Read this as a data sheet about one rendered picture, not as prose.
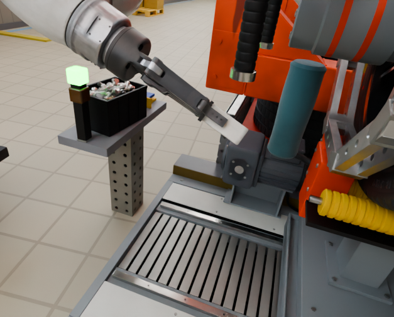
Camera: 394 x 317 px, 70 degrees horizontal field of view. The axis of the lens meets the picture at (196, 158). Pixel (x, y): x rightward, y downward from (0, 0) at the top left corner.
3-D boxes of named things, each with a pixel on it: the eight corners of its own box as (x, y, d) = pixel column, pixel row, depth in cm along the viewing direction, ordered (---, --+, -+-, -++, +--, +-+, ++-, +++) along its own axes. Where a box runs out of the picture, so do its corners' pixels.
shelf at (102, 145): (107, 158, 82) (107, 148, 80) (58, 143, 86) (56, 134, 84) (166, 109, 117) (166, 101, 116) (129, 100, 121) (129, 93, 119)
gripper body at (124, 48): (111, 73, 48) (156, 105, 48) (94, 60, 39) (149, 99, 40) (136, 36, 47) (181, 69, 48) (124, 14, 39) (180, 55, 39)
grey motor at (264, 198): (315, 243, 109) (352, 168, 90) (211, 211, 117) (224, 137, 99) (314, 213, 123) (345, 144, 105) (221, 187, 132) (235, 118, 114)
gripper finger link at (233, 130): (212, 103, 44) (212, 102, 43) (247, 129, 45) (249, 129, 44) (201, 119, 44) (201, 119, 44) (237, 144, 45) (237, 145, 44)
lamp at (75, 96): (82, 104, 75) (80, 90, 73) (69, 101, 76) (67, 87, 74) (91, 100, 79) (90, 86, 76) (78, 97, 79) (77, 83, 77)
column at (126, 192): (132, 216, 121) (130, 129, 99) (111, 209, 123) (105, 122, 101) (142, 202, 129) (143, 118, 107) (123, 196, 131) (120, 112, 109)
